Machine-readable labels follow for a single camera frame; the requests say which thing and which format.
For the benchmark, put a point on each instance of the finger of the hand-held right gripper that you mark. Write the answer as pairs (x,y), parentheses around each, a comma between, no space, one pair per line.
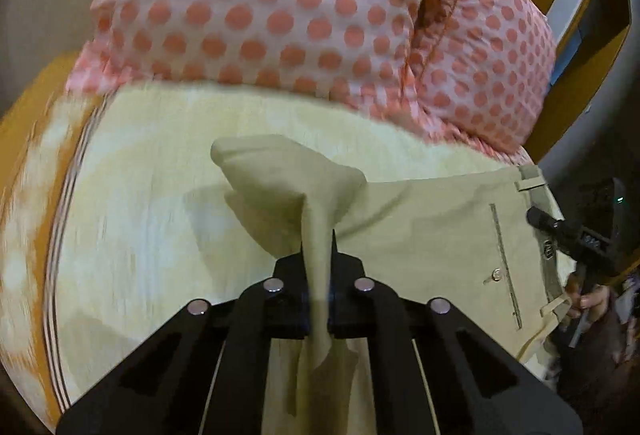
(547,220)

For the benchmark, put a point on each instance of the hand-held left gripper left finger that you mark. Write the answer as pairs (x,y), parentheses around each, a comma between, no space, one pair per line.
(290,315)

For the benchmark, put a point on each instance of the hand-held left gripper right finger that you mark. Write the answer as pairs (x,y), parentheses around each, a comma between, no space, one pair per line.
(345,315)

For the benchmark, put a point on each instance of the beige pants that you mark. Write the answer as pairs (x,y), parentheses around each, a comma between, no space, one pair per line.
(425,225)

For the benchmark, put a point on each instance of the person's right forearm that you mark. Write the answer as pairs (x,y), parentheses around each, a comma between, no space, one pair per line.
(595,360)

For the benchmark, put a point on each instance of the person's right hand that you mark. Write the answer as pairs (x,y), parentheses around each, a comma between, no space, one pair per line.
(590,300)

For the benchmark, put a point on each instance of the small pink polka dot pillow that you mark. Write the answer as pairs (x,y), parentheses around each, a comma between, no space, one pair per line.
(490,65)

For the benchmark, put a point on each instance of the cream bedsheet with orange border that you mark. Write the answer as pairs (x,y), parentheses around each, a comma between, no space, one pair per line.
(150,225)

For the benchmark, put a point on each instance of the large pink polka dot pillow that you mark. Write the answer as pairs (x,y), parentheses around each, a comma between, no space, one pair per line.
(280,0)

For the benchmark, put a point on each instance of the wooden bed frame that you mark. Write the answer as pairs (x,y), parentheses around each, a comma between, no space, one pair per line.
(580,80)

